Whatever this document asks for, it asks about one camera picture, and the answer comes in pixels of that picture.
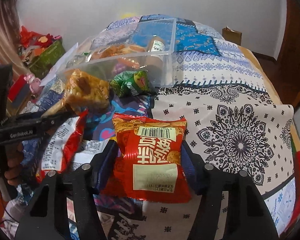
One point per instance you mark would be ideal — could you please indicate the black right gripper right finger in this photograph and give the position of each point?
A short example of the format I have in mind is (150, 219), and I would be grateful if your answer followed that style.
(247, 217)

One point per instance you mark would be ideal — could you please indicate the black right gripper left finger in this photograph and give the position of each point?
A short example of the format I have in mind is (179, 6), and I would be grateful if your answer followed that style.
(46, 216)

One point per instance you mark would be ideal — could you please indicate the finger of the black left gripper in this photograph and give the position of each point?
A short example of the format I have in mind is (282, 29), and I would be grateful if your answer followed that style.
(50, 123)

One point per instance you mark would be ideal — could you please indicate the red white snack bag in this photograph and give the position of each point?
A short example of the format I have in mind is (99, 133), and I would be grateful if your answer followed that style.
(62, 146)

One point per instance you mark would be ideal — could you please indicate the caramel puffed rice bar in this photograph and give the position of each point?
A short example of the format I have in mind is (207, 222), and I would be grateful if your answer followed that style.
(82, 91)

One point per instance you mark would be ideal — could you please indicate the red biscuit snack bag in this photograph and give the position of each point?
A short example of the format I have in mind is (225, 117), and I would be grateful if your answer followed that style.
(149, 167)

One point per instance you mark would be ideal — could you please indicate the clear plastic storage bin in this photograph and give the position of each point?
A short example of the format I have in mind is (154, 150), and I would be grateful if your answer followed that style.
(146, 45)

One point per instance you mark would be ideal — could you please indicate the green-edged fried snack bag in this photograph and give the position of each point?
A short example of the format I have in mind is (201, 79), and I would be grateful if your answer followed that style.
(120, 49)

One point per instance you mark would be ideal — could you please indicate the orange rice cake packet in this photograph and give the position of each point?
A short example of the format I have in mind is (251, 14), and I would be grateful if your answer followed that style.
(156, 44)

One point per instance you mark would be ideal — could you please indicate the person's left hand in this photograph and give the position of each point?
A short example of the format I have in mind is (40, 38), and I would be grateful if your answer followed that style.
(15, 156)

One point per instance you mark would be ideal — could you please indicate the pink plush toy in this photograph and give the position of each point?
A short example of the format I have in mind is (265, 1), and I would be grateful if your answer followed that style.
(34, 83)

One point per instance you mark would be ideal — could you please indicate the red box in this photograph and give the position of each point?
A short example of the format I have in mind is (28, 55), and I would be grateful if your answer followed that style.
(16, 87)

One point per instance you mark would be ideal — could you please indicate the green storage box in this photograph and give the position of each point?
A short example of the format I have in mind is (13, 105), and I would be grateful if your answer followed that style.
(41, 65)

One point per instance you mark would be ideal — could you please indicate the white pillow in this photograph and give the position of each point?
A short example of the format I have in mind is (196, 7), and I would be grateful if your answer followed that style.
(60, 64)

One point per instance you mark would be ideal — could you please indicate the red fabric pile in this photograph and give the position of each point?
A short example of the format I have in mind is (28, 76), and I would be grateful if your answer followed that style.
(33, 44)

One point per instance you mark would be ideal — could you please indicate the green candy wrapper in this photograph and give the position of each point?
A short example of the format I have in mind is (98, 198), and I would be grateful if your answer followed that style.
(131, 83)

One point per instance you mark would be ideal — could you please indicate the striped pink curtain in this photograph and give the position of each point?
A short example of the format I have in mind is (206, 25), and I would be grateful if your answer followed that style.
(10, 38)

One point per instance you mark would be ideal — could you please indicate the patchwork blue bed quilt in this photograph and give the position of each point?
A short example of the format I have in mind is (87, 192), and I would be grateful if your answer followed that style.
(235, 121)

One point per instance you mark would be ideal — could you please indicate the brown wooden door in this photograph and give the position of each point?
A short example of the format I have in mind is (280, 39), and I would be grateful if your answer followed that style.
(289, 57)

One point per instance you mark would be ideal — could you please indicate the brown cardboard box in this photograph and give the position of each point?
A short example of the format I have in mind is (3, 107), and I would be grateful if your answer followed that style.
(232, 35)

